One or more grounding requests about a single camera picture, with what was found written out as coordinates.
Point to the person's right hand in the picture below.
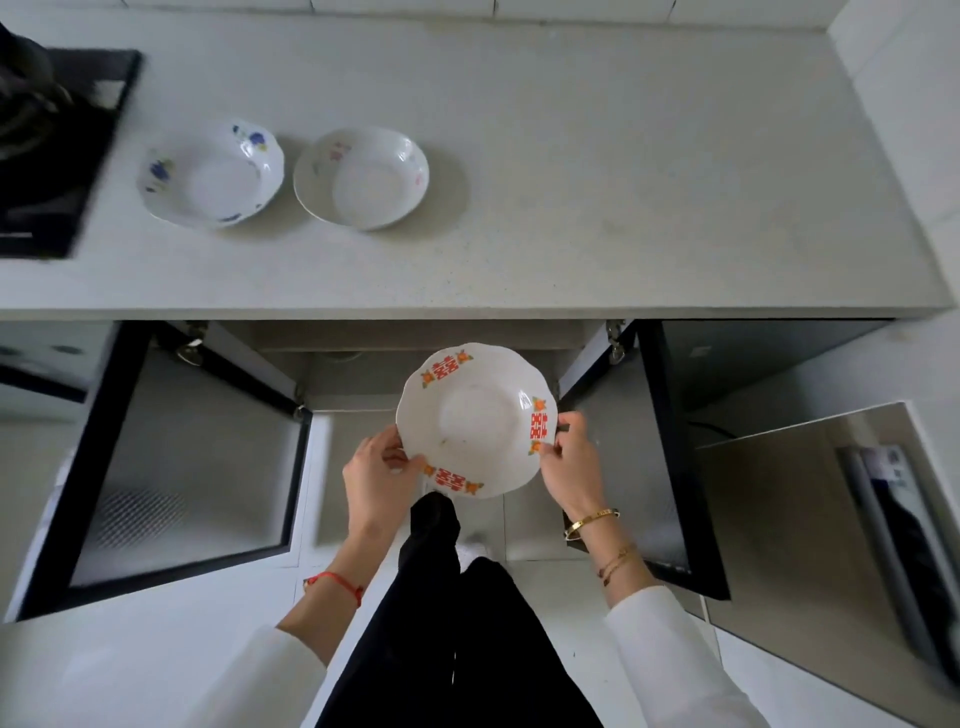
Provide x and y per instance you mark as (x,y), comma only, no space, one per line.
(574,476)

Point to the person's left hand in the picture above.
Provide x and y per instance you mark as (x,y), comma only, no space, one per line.
(375,487)

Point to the person's left thumb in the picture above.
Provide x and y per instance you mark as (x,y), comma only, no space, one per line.
(411,465)

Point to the person's right thumb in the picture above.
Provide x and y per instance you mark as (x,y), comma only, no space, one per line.
(551,448)

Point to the white plate with red print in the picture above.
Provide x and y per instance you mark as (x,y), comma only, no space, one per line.
(476,420)

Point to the person's left forearm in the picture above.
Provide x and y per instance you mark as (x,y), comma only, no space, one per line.
(330,607)

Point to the person's right forearm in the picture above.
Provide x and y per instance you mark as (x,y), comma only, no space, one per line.
(645,615)

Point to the gold bangle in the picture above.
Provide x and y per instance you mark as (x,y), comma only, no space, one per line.
(592,519)

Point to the person's white shoe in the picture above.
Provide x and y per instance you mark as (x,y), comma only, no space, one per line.
(472,556)

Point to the black-framed frosted glass cabinet door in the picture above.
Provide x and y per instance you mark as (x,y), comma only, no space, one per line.
(187,465)
(660,480)

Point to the metal door hinge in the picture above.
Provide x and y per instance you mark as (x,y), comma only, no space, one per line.
(615,343)
(192,345)

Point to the person's black trousers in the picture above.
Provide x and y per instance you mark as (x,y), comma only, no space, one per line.
(450,645)

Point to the black glass cabinet front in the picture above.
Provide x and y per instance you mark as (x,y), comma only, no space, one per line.
(772,360)

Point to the stainless steel appliance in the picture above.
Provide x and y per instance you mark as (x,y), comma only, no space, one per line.
(810,547)

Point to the white plate with pink print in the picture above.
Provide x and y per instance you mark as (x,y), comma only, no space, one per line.
(361,178)

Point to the white plate with blue flowers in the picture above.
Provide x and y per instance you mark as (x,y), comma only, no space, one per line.
(214,176)

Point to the black gas stove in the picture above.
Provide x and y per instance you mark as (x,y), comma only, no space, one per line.
(45,150)

